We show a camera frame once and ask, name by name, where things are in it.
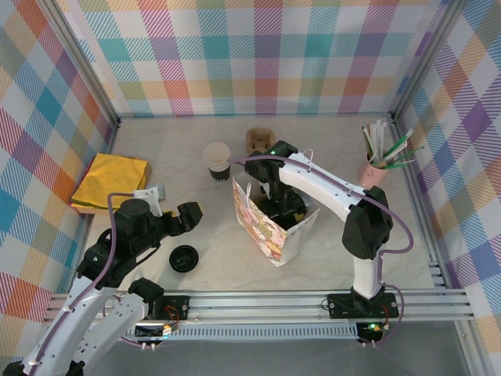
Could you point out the black plastic cup lid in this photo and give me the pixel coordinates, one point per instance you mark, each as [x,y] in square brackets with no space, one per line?
[184,259]

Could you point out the cartoon animal paper gift bag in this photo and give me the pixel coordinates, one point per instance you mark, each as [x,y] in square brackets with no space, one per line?
[258,231]

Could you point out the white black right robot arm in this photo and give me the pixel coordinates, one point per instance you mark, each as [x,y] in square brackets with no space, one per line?
[325,180]

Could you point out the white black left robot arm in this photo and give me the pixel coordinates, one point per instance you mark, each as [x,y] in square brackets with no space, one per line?
[117,321]

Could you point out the stack of cardboard cup carriers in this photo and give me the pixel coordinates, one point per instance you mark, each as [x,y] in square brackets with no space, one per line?
[258,139]

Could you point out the yellow paper napkin stack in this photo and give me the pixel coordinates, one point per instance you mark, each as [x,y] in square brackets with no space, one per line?
[109,180]

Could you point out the white paper wrapped straw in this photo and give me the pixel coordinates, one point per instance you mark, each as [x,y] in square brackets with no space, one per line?
[382,133]
[368,141]
[376,137]

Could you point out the pink metal bucket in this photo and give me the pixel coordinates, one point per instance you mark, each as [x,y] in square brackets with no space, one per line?
[372,174]

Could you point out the straws and stirrers bundle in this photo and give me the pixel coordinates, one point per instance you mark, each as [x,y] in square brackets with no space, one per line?
[409,154]

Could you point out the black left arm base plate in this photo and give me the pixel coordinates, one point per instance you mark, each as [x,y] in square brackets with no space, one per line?
[176,305]

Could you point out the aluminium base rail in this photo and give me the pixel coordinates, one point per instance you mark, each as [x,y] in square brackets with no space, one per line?
[254,303]

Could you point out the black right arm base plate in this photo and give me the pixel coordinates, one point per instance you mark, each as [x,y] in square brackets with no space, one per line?
[340,305]

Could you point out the aluminium frame post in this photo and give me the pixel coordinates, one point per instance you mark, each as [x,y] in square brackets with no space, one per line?
[83,62]
[424,58]

